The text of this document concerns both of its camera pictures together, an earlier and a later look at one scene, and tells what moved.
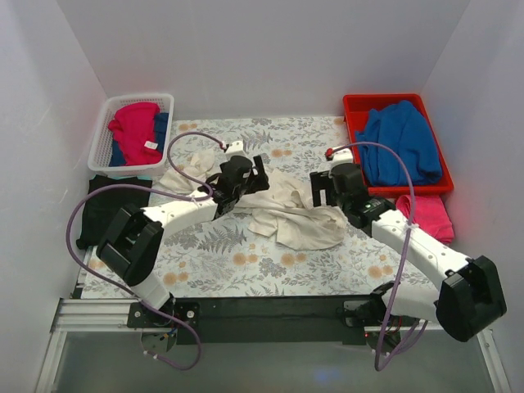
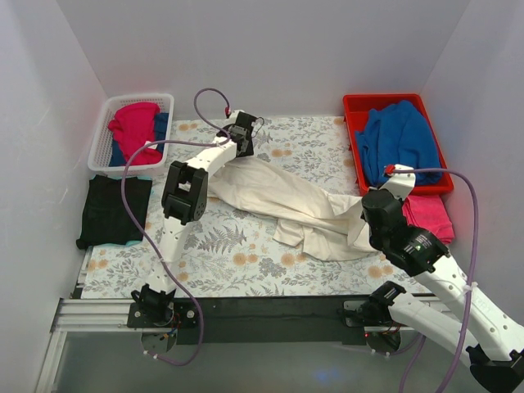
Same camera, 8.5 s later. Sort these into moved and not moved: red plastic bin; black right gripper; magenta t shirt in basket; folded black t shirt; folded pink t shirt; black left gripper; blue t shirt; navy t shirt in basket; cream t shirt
Moved: black right gripper; black left gripper; cream t shirt
Not moved: blue t shirt; folded pink t shirt; navy t shirt in basket; folded black t shirt; magenta t shirt in basket; red plastic bin
